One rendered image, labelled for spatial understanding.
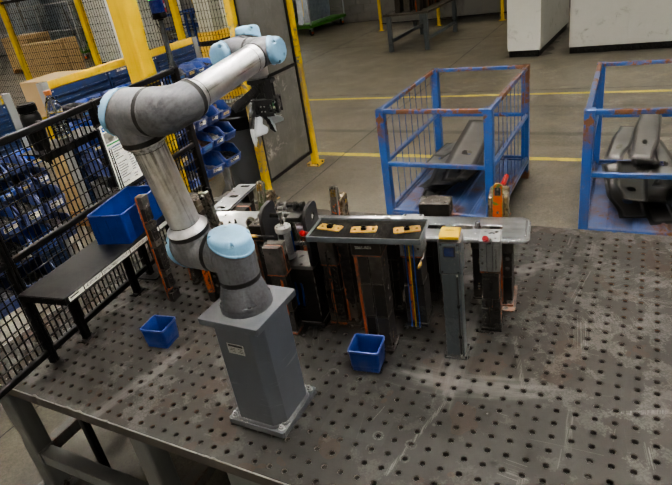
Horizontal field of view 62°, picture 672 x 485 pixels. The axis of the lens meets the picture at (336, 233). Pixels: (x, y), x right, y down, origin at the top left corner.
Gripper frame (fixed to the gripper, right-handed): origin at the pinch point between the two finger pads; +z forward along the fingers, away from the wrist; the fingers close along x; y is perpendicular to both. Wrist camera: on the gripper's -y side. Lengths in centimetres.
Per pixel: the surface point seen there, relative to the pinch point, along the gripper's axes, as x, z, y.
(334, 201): 37, 40, 5
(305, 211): 0.1, 26.1, 9.8
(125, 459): -24, 144, -94
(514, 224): 28, 44, 76
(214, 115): 222, 51, -163
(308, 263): 0.8, 47.4, 6.7
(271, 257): -7.9, 40.2, -2.7
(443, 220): 30, 44, 51
